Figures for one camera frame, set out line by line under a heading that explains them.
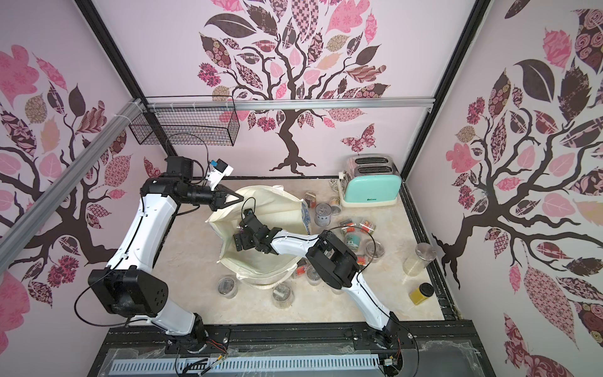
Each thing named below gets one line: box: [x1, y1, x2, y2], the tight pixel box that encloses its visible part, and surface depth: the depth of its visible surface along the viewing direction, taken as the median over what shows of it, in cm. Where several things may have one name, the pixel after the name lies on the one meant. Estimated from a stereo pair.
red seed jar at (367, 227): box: [359, 219, 377, 235], surface depth 98 cm
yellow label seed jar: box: [408, 281, 435, 306], surface depth 77 cm
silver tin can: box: [314, 202, 333, 228], surface depth 100 cm
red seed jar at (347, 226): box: [339, 218, 356, 235], surface depth 99 cm
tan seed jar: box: [330, 196, 342, 216], surface depth 105 cm
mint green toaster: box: [340, 153, 403, 208], surface depth 105 cm
